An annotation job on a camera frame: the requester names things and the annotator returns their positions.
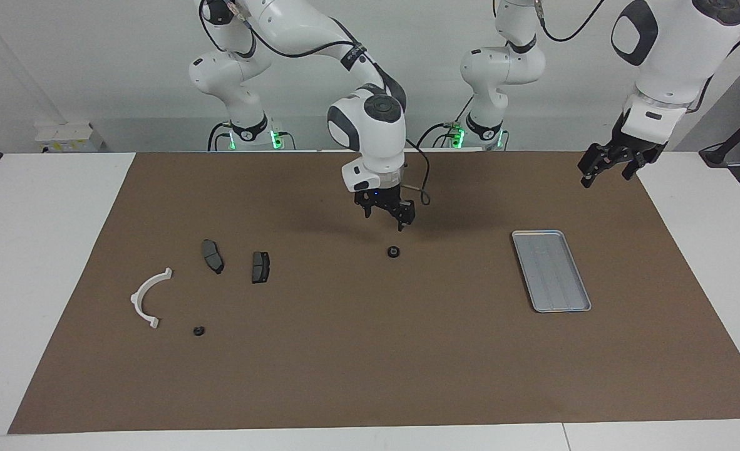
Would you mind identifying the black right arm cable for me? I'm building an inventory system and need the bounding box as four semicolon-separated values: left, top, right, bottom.
404;138;431;206

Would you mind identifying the silver metal tray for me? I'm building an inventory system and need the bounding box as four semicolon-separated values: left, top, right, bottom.
511;230;592;313

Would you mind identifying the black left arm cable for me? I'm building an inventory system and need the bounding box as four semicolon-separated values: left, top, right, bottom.
536;0;605;43

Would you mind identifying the white semicircular bracket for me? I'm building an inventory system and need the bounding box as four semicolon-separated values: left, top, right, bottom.
130;267;175;329

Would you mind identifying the white power strip box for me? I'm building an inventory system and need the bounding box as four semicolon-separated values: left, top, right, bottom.
35;122;105;153

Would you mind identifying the black angled stand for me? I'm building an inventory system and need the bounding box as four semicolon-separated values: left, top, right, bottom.
699;100;740;167

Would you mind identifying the long grey brake pad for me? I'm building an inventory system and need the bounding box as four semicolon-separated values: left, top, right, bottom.
202;239;225;275

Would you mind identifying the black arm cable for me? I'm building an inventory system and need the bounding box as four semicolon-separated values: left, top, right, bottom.
536;0;605;43
404;138;431;206

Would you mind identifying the brown table mat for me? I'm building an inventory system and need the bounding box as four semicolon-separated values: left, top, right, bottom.
8;150;740;435

